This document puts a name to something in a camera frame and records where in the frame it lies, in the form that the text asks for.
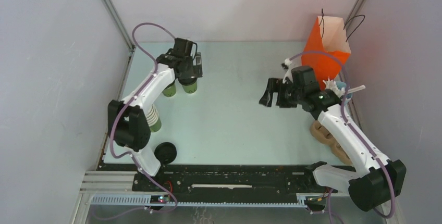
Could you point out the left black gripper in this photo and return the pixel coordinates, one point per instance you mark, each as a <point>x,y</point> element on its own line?
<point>195,71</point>

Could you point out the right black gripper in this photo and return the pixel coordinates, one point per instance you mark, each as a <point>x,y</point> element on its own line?
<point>273,85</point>

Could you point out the green paper coffee cup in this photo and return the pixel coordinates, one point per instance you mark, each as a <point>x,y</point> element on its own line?
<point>170,90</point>

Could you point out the brown pulp cup carrier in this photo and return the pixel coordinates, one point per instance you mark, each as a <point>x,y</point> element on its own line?
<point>321,134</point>

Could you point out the orange paper bag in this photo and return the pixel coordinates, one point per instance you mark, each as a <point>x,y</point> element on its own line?
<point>328,35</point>

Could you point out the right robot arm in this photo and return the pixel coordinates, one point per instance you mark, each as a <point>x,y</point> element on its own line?
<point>375,178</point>

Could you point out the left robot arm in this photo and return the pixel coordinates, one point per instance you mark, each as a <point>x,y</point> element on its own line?
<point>129,119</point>

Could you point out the stack of paper cups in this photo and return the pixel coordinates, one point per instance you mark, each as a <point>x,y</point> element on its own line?
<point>153,119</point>

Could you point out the blue cup of stirrers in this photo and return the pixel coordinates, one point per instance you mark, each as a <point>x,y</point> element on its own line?
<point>339,87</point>

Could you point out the stack of black lids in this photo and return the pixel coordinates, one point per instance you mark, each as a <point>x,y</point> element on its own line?
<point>166,153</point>

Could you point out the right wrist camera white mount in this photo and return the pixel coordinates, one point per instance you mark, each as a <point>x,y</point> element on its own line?
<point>288,65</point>

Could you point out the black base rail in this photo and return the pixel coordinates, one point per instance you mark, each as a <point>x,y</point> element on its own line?
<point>238,184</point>

